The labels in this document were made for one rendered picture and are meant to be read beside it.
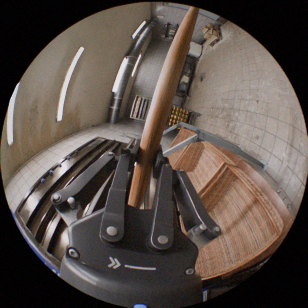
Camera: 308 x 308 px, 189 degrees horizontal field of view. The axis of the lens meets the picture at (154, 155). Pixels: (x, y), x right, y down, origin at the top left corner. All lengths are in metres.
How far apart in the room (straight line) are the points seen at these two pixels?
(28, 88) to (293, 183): 2.63
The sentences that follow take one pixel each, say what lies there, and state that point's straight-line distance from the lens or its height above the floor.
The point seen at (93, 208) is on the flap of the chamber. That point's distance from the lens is 0.58.
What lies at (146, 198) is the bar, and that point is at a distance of 0.34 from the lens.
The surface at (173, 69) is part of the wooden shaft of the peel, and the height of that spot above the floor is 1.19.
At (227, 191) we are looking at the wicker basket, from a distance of 0.81.
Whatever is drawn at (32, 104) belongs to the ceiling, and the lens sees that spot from 1.50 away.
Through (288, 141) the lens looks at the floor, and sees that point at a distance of 1.28.
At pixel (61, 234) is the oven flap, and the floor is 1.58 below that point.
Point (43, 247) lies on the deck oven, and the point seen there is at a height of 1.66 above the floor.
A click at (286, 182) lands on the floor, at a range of 1.20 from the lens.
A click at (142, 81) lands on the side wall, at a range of 5.40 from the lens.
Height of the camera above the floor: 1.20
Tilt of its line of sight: 6 degrees down
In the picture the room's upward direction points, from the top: 76 degrees counter-clockwise
